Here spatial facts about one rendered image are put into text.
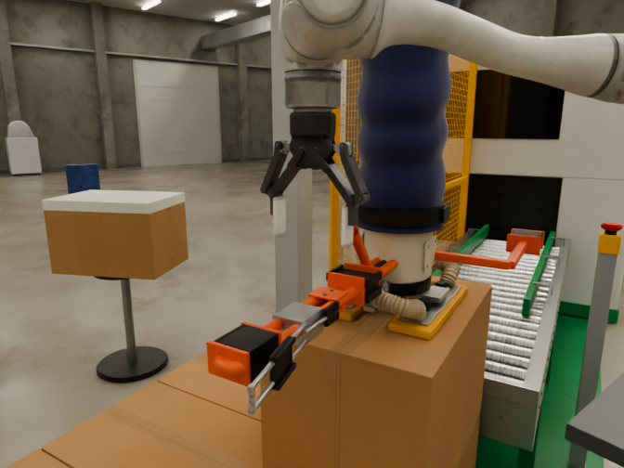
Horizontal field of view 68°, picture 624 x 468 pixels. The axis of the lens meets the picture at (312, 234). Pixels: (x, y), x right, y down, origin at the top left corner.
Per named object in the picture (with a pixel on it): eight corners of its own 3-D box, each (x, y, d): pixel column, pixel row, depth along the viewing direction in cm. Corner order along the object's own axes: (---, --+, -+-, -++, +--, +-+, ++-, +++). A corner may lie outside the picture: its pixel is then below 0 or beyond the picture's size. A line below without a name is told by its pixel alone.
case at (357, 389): (363, 372, 165) (367, 264, 156) (481, 406, 145) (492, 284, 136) (262, 481, 115) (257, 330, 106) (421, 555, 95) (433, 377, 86)
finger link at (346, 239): (350, 201, 76) (354, 202, 76) (349, 243, 78) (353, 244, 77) (341, 204, 74) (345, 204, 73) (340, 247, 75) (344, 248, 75)
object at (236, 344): (244, 349, 75) (243, 320, 74) (282, 361, 71) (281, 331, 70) (207, 373, 68) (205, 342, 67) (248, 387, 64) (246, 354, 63)
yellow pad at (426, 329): (433, 286, 133) (434, 269, 132) (468, 292, 128) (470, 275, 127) (386, 331, 105) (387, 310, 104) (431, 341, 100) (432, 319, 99)
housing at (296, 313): (293, 323, 85) (292, 300, 84) (326, 331, 82) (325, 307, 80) (270, 338, 79) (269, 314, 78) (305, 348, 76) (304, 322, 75)
